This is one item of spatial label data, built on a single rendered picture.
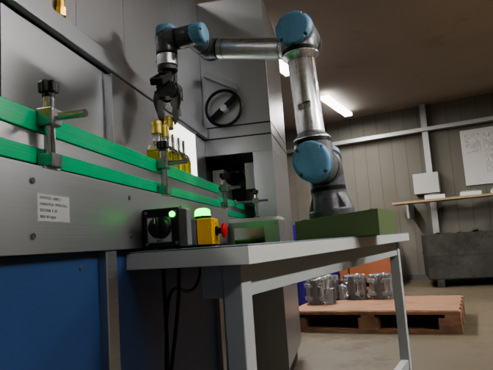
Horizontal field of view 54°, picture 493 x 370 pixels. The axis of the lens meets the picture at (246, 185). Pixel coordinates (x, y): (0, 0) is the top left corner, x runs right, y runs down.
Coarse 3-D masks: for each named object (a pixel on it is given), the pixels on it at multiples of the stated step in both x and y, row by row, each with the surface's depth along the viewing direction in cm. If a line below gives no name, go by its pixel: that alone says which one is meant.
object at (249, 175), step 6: (252, 162) 270; (246, 168) 270; (252, 168) 270; (216, 174) 275; (228, 174) 286; (246, 174) 270; (252, 174) 269; (216, 180) 275; (246, 180) 270; (252, 180) 269; (246, 186) 269; (252, 186) 268; (228, 192) 281; (228, 198) 280
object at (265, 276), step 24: (264, 264) 97; (288, 264) 108; (312, 264) 121; (336, 264) 138; (360, 264) 160; (216, 288) 90; (240, 288) 87; (264, 288) 96; (240, 312) 87; (240, 336) 86; (408, 336) 213; (240, 360) 86; (408, 360) 210
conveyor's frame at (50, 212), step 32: (0, 160) 59; (0, 192) 59; (32, 192) 65; (64, 192) 72; (96, 192) 82; (128, 192) 94; (0, 224) 58; (32, 224) 64; (64, 224) 71; (96, 224) 81; (128, 224) 93; (0, 256) 65
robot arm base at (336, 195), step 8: (344, 184) 156; (312, 192) 158; (320, 192) 154; (328, 192) 153; (336, 192) 153; (344, 192) 155; (312, 200) 158; (320, 200) 153; (328, 200) 152; (336, 200) 152; (344, 200) 153; (312, 208) 157; (320, 208) 152; (328, 208) 151; (336, 208) 151; (344, 208) 151; (352, 208) 153; (312, 216) 155; (320, 216) 152
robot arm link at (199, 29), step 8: (192, 24) 166; (200, 24) 165; (176, 32) 167; (184, 32) 166; (192, 32) 165; (200, 32) 164; (208, 32) 170; (176, 40) 168; (184, 40) 167; (192, 40) 166; (200, 40) 166; (208, 40) 174; (192, 48) 172; (200, 48) 172
